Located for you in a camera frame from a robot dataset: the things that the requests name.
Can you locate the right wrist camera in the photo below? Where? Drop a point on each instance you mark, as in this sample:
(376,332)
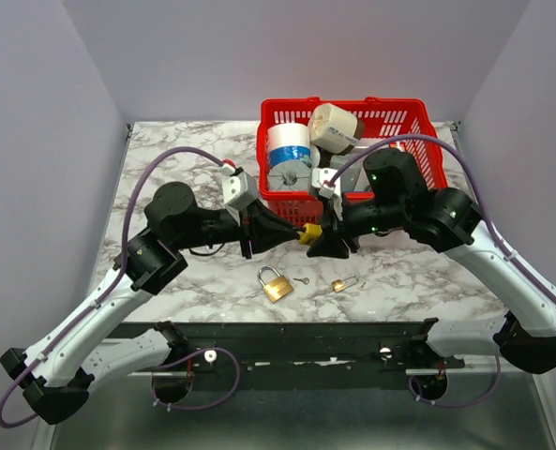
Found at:
(322,186)

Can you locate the yellow black padlock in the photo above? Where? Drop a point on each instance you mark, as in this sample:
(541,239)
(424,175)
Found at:
(309,234)

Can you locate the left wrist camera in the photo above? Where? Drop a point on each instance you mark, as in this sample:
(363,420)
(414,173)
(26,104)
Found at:
(239,191)

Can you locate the grey roll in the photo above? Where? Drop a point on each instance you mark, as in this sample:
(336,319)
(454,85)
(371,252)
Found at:
(354,178)
(290,175)

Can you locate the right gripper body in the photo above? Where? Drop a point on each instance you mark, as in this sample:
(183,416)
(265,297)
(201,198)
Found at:
(353,222)

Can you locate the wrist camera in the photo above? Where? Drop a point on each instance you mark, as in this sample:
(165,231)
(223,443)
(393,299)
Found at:
(322,186)
(239,191)

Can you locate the red plastic basket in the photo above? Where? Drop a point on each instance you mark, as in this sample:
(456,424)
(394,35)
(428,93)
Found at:
(383,118)

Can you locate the dark silver key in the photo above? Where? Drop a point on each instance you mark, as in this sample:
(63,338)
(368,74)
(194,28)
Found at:
(304,280)

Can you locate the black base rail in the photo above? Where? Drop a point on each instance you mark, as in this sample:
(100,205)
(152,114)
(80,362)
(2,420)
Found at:
(302,356)

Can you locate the white blue paper roll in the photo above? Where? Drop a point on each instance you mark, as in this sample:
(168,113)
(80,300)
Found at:
(288,142)

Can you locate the grey roll centre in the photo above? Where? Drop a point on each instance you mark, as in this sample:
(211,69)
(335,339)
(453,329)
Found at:
(354,178)

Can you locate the small brass padlock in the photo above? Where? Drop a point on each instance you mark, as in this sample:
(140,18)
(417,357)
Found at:
(342,284)

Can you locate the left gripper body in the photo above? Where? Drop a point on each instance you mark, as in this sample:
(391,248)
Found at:
(250,229)

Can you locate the large brass padlock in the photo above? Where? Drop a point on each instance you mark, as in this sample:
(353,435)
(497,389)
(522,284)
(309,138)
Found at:
(278,287)

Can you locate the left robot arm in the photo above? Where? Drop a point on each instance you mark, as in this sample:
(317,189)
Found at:
(58,373)

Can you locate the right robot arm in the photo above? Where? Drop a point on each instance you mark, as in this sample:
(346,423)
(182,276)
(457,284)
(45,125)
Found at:
(452,223)

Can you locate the grey roll front left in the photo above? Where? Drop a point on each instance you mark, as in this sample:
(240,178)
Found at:
(290,175)

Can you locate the beige wrapped paper roll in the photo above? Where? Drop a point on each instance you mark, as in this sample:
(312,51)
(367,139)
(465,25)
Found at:
(334,130)

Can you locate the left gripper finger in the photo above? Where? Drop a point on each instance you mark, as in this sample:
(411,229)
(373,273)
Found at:
(270,221)
(271,239)

